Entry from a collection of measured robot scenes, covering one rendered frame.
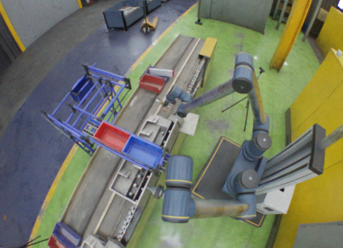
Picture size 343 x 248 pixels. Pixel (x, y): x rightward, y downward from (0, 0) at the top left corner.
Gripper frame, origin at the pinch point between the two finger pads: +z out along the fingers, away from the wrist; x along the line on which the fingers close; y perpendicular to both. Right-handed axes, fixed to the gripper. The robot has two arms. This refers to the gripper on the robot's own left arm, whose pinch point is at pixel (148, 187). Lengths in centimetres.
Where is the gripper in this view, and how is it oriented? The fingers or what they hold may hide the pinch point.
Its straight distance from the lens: 154.4
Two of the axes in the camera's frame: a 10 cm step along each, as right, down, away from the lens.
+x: -3.9, 7.9, -4.7
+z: -9.0, -2.2, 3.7
